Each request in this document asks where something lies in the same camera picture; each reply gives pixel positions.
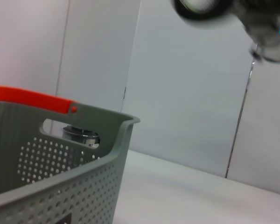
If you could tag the grey perforated storage basket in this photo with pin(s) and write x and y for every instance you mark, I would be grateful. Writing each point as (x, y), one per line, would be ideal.
(60, 186)

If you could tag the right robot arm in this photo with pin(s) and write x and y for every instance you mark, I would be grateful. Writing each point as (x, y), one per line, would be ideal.
(266, 35)

